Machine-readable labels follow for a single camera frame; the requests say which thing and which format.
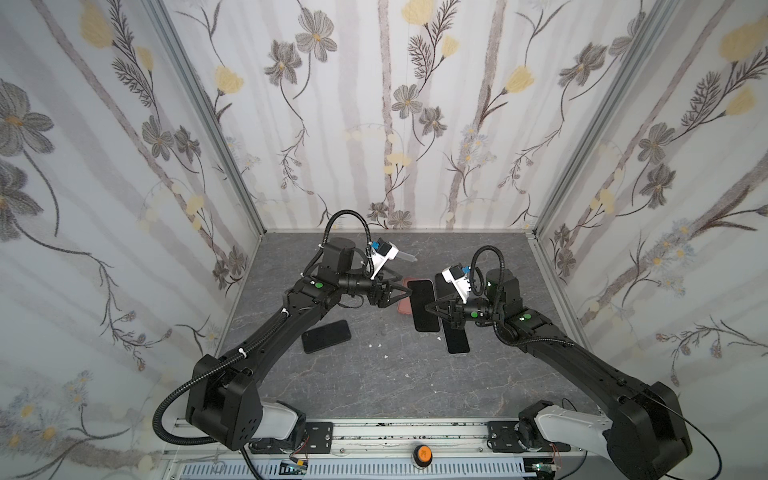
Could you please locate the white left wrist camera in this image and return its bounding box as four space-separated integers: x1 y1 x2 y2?
364 238 400 280

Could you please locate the black phone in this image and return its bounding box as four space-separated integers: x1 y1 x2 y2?
301 320 352 354
441 320 470 355

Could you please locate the clear plastic tube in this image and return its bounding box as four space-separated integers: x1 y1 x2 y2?
396 250 418 263

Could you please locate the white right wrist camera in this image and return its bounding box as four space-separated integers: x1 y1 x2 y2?
441 264 472 304

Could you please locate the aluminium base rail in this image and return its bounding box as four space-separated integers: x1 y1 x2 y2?
163 418 592 479

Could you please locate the phone with pink case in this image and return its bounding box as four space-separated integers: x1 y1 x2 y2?
407 279 440 333

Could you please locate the orange emergency stop button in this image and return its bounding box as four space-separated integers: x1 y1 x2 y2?
412 444 434 469

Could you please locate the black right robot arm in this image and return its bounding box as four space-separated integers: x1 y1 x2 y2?
425 265 693 479

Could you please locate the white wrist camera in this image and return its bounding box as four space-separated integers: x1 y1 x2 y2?
364 238 400 280
441 264 472 304

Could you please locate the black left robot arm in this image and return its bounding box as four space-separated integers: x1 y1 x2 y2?
185 238 411 451

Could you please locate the black right corrugated cable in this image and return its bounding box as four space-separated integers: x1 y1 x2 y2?
469 244 574 349

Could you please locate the black phone lying flat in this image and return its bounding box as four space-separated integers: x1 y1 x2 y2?
301 320 352 354

